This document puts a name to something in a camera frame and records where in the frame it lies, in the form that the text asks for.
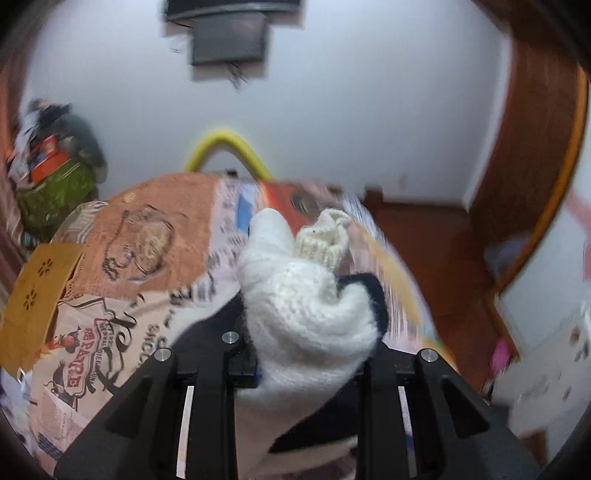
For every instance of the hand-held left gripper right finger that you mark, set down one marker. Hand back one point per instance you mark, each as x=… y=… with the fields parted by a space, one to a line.
x=383 y=406

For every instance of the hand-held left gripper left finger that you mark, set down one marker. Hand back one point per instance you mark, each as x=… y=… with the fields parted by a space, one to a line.
x=207 y=392

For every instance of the black and white striped sweater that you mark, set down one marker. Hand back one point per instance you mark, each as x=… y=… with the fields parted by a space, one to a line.
x=300 y=314

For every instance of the pile of clothes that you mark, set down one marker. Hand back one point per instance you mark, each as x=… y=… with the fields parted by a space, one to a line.
x=34 y=124

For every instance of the pink object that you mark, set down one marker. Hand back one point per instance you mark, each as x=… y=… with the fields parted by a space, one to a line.
x=501 y=357

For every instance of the printed blanket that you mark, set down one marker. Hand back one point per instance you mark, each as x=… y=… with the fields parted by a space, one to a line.
x=138 y=277

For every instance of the white printed cloth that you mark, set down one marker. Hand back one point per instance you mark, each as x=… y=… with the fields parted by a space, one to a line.
x=549 y=374

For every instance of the yellow wooden lap desk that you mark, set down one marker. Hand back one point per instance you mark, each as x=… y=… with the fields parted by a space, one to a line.
x=37 y=295

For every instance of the dark wooden bedpost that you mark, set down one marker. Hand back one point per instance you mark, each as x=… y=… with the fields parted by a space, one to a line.
x=373 y=194

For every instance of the yellow foam tube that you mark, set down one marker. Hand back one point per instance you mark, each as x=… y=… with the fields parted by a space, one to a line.
x=226 y=143

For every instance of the green storage box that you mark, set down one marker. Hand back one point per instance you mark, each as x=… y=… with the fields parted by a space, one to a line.
x=55 y=194

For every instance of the striped pink curtain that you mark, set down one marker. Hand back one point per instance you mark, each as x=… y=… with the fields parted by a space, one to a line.
x=8 y=221

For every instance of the orange box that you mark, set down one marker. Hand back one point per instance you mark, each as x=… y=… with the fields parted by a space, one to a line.
x=46 y=161

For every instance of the grey plush toy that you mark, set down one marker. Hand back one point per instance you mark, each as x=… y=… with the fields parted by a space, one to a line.
x=85 y=138

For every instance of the small wall monitor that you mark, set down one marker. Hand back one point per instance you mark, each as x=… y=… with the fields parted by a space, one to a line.
x=228 y=39

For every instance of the large wall television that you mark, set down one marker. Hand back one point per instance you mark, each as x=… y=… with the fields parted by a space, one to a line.
x=231 y=7

